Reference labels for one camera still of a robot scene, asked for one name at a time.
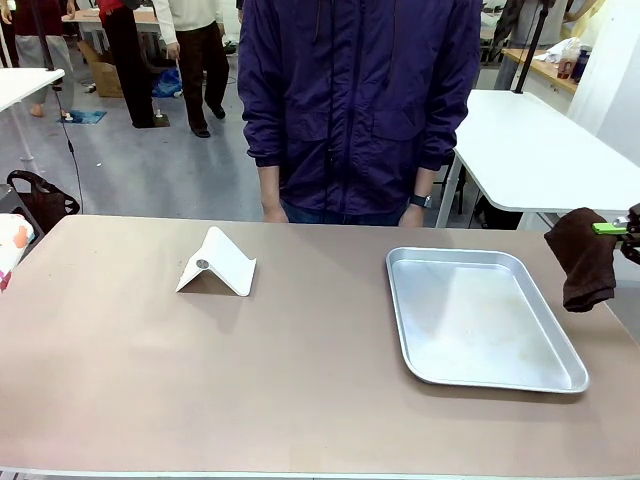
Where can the white crumpled plastic bag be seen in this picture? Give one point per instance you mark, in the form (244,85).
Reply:
(562,50)

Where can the person's right forearm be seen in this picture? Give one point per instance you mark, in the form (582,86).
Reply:
(270,181)

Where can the blue floor mat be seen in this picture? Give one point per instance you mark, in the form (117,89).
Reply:
(85,117)

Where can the black stand pole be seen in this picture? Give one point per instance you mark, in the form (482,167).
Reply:
(45,35)

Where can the wooden background bench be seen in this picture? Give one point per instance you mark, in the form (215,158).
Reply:
(540,67)

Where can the dark brown cloth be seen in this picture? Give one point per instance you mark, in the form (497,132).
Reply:
(585,265)

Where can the red drink cup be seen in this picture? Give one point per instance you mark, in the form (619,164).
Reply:
(564,69)

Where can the black wristwatch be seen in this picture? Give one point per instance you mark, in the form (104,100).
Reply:
(421,201)

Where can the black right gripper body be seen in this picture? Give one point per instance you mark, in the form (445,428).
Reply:
(637,222)

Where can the lint roller with pink frame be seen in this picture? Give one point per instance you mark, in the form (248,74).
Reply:
(12,245)

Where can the person's right hand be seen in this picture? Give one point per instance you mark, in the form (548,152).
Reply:
(274,210)

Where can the white folded plastic stand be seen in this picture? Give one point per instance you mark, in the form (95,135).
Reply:
(220,270)

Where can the bystander in white sweater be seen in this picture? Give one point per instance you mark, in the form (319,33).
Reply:
(197,60)

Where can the bystander in grey trousers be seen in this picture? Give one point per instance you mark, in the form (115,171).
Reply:
(42,55)

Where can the brown cardboard box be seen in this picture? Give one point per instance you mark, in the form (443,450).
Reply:
(105,75)

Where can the silver metal tray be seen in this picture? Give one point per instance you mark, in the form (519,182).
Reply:
(480,325)

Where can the person's purple jacket torso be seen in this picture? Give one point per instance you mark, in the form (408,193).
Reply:
(355,100)

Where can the small white table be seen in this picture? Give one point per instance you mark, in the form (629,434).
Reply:
(25,82)

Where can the bystander in red top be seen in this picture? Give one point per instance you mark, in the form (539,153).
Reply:
(127,60)

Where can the green-tipped right gripper finger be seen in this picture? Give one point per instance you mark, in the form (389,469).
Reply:
(631,248)
(610,228)

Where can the blue plastic bag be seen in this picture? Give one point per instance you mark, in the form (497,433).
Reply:
(167,82)

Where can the person's left forearm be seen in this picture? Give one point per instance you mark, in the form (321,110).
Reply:
(424,181)

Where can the orange-topped background table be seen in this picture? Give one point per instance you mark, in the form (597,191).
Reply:
(90,20)

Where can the dark blue bottle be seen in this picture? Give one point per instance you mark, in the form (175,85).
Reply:
(581,65)

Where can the person's left hand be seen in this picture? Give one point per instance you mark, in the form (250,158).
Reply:
(414,216)

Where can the black tripod pole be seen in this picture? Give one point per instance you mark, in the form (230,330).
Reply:
(532,45)

